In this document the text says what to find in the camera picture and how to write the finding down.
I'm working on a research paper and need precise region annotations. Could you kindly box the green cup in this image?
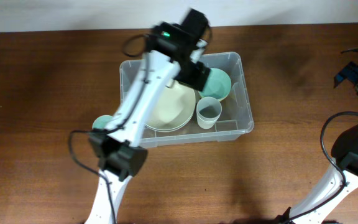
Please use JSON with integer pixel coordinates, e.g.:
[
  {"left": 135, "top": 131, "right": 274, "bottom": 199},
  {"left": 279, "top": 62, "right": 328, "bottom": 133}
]
[{"left": 92, "top": 115, "right": 113, "bottom": 129}]

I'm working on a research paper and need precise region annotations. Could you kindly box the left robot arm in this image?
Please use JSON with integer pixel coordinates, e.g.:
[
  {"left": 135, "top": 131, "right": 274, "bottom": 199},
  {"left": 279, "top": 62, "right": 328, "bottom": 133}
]
[{"left": 86, "top": 9, "right": 211, "bottom": 223}]

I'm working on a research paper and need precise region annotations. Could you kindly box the green bowl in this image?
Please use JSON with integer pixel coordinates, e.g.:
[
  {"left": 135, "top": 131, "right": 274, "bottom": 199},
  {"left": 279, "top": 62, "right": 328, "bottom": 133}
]
[{"left": 199, "top": 68, "right": 232, "bottom": 101}]

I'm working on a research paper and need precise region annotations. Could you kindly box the beige bowl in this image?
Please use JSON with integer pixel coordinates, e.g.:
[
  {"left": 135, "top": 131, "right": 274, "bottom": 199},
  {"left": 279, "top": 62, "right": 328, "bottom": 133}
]
[
  {"left": 149, "top": 80, "right": 196, "bottom": 119},
  {"left": 145, "top": 115, "right": 192, "bottom": 133}
]

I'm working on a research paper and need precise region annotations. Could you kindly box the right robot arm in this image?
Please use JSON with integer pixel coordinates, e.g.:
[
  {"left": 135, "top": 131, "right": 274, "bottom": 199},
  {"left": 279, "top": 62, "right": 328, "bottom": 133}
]
[{"left": 276, "top": 63, "right": 358, "bottom": 223}]

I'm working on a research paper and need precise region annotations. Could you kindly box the grey cup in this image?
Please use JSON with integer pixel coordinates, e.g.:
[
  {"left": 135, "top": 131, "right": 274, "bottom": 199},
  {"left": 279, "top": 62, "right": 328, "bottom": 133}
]
[{"left": 196, "top": 96, "right": 223, "bottom": 129}]

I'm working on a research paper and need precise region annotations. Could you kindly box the clear plastic storage container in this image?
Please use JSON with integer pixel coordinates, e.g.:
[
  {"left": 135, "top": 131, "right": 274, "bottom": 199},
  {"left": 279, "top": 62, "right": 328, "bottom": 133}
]
[{"left": 119, "top": 51, "right": 255, "bottom": 149}]

